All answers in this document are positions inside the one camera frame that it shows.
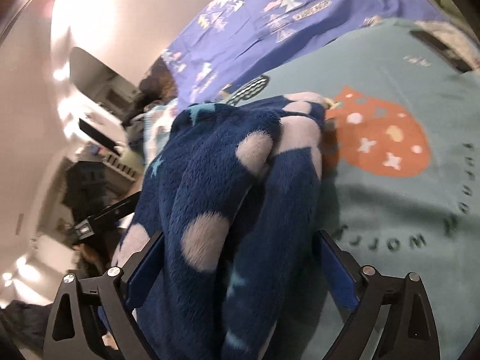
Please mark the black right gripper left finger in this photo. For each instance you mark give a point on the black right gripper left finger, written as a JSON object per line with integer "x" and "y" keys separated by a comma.
{"x": 80, "y": 306}

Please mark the navy fleece garment with stars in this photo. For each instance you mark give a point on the navy fleece garment with stars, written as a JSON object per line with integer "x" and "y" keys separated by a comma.
{"x": 234, "y": 193}

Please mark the dark clothes pile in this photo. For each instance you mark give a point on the dark clothes pile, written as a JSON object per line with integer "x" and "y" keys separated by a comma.
{"x": 158, "y": 87}

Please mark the teal blanket with orange print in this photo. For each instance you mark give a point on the teal blanket with orange print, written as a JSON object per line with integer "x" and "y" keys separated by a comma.
{"x": 399, "y": 186}

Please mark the purple bedsheet with tree print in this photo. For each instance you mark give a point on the purple bedsheet with tree print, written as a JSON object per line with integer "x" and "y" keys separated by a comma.
{"x": 232, "y": 41}

